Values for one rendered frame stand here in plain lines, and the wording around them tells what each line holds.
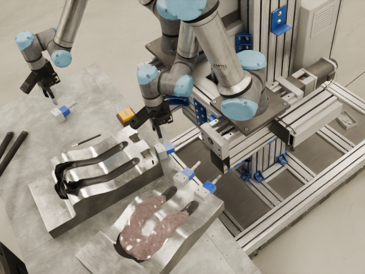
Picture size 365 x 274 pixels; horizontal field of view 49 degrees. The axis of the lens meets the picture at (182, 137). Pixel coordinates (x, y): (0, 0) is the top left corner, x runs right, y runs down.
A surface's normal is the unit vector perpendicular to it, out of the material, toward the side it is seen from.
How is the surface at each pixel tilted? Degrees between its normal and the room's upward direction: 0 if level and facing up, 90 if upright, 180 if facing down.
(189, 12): 83
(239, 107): 97
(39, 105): 0
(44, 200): 0
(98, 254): 0
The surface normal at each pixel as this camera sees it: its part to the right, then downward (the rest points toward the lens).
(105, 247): -0.13, -0.63
